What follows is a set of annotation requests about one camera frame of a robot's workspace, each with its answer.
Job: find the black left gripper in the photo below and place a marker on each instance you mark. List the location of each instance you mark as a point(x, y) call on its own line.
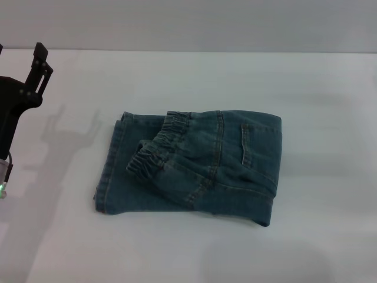
point(13, 109)

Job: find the blue denim shorts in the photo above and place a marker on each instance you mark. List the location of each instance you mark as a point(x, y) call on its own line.
point(188, 171)

